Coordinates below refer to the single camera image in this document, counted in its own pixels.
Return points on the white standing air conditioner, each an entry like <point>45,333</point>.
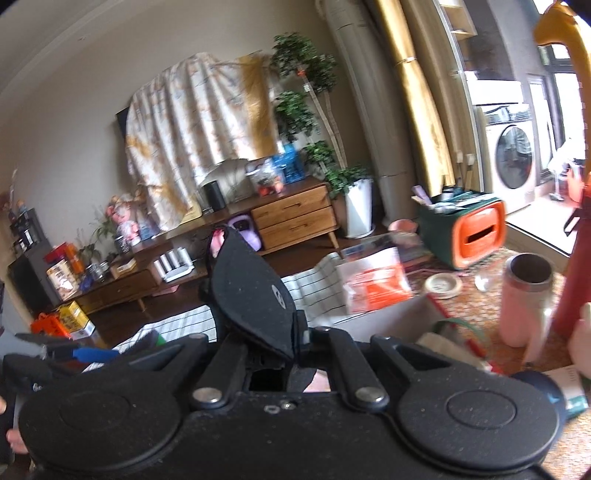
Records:
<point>369,92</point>

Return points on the yellow curtain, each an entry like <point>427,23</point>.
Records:
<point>415,92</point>

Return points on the black cylinder speaker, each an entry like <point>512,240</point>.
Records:
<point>214,196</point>

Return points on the white black checkered cloth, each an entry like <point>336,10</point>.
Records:
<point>304,286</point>

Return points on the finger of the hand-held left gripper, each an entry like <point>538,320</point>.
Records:
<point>94,356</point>
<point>46,343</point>

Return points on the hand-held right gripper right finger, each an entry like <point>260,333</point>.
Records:
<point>337,360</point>

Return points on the purple kettlebell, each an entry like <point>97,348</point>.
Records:
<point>247,233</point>

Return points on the yellow giraffe toy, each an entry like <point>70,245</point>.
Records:
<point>565,27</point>

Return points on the green purple sponge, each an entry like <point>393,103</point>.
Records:
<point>159,340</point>

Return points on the white shell ornament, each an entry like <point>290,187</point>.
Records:
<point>233,177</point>

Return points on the orange white snack can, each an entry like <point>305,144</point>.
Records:
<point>62,272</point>

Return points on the yellow carton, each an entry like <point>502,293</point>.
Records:
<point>76,319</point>

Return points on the pink tumbler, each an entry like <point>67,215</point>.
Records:
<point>524,304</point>

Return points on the white green tube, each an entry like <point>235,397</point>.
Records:
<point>565,390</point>

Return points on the pink doll figure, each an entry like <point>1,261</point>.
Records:
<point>125,221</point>

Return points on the red water bottle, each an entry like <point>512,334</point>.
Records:
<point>575,277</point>

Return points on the clear bag with toys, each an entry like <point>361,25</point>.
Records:
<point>264,180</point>

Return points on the white round lid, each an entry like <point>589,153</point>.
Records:
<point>442,285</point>

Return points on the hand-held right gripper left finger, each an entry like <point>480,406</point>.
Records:
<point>231,364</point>

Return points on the red bucket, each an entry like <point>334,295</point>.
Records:
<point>575,182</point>

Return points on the pink round basin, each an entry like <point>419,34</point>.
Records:
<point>402,226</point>

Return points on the orange white tissue packet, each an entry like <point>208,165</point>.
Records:
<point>374,281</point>

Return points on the green orange storage box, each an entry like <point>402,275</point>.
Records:
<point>461,230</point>

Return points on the floral cover sheet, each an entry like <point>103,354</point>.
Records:
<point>194,129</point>

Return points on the blue package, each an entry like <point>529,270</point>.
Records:
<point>290,164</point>

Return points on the clear plastic organizer box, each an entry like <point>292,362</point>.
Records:
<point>378,244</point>

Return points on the person's left hand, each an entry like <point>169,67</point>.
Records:
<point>16,442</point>

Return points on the black television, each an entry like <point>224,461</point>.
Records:
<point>121,123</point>

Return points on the potted plant white pot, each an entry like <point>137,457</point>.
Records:
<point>359,207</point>

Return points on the wooden tv cabinet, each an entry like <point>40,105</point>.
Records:
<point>291,219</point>

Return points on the black side cabinet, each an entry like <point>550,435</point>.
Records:
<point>30,267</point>

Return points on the white washing machine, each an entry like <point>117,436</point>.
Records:
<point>510,159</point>

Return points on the white router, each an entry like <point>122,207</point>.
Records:
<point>173,265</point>

